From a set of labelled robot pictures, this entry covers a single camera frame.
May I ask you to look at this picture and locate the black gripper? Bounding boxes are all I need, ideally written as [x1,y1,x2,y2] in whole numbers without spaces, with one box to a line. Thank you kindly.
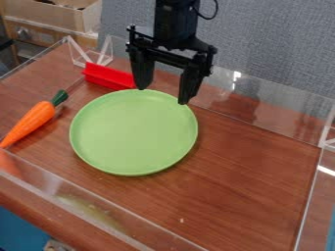
[126,25,218,105]

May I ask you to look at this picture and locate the orange toy carrot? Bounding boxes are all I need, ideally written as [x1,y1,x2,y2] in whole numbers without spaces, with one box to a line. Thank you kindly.
[0,89,68,148]

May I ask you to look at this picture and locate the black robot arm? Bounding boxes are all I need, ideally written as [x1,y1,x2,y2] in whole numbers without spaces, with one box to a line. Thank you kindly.
[126,0,219,105]

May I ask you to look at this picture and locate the red plastic block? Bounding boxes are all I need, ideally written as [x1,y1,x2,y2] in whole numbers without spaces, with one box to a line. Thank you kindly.
[83,63,136,90]

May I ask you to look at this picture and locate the green round plate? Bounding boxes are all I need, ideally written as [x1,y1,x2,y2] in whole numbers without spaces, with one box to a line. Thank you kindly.
[70,89,198,176]

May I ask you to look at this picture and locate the clear acrylic tray walls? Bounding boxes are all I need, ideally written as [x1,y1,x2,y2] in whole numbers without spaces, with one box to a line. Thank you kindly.
[0,43,335,251]

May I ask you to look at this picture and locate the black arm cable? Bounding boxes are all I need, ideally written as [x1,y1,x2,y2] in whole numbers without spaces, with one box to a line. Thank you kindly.
[192,0,219,21]

